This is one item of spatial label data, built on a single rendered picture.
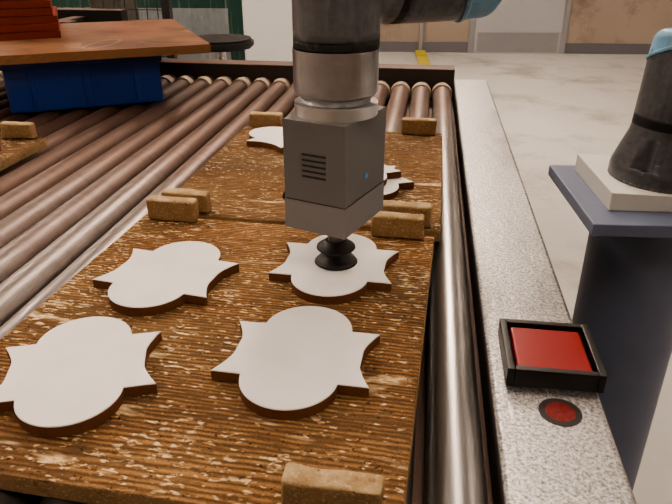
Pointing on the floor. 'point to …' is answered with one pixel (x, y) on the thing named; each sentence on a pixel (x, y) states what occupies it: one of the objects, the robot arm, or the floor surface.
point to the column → (624, 308)
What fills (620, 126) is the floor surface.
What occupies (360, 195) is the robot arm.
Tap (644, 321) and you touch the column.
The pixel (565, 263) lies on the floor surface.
